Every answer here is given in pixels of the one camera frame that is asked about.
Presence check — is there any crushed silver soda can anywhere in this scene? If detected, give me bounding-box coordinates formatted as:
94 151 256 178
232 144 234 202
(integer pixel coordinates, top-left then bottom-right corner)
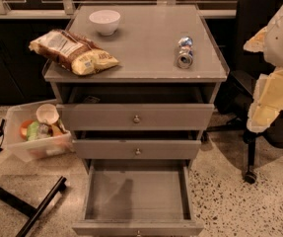
177 37 193 69

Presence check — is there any black metal stand base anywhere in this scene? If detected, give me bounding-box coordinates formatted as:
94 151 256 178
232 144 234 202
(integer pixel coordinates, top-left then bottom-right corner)
0 118 68 237

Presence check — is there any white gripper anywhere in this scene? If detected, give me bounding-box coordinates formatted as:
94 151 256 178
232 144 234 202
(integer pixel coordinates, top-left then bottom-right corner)
244 5 283 133

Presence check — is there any white ceramic bowl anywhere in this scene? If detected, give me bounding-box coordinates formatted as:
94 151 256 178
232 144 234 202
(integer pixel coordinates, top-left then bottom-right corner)
89 10 121 36

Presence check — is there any orange fruit in bin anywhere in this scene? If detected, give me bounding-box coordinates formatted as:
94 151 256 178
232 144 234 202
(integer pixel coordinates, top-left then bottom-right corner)
20 119 34 140

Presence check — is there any black office chair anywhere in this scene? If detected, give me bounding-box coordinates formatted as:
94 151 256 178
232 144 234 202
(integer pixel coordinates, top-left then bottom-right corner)
212 0 283 184

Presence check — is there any grey drawer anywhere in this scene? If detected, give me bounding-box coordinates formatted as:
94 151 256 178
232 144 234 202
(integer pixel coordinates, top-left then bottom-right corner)
57 104 213 130
73 160 203 237
73 139 201 159

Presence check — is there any green item in bin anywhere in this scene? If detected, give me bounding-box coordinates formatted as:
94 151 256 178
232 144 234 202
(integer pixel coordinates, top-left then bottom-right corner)
27 121 39 141

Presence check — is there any grey drawer cabinet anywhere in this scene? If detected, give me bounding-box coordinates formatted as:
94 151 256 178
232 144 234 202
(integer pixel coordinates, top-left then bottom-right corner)
41 3 231 237

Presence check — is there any clear plastic storage bin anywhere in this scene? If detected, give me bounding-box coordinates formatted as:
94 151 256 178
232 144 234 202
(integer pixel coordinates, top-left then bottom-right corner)
4 99 73 162

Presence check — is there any bottom grey drawer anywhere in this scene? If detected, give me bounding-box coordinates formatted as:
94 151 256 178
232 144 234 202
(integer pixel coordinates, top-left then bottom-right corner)
73 160 203 237

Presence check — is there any top grey drawer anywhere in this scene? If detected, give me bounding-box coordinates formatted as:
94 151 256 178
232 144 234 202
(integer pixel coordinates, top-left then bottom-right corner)
57 104 213 130

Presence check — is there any white bowl in bin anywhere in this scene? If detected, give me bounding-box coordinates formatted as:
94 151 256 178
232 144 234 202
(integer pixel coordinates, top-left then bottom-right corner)
35 104 59 124

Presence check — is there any middle grey drawer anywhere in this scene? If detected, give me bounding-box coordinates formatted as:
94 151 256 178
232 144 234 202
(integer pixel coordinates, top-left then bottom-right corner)
73 139 201 159

